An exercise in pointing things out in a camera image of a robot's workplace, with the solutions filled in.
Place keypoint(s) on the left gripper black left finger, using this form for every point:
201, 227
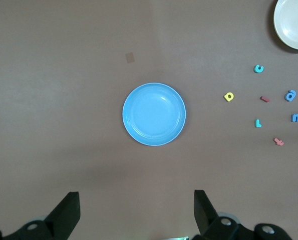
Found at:
61, 220

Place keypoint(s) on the red foam letter t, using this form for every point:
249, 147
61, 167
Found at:
278, 142

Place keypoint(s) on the blue foam letter a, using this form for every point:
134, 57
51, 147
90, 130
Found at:
288, 98

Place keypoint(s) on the yellow foam letter d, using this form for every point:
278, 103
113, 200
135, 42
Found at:
226, 98

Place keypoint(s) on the beige plate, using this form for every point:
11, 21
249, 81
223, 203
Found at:
294, 22

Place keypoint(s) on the red foam letter l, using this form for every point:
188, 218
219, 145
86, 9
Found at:
265, 99

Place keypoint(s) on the blue plate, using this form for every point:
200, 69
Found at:
153, 114

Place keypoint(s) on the teal foam letter c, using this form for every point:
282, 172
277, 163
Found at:
256, 69

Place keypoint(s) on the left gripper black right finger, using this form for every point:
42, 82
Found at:
206, 220

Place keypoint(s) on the teal foam letter L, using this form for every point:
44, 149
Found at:
257, 123

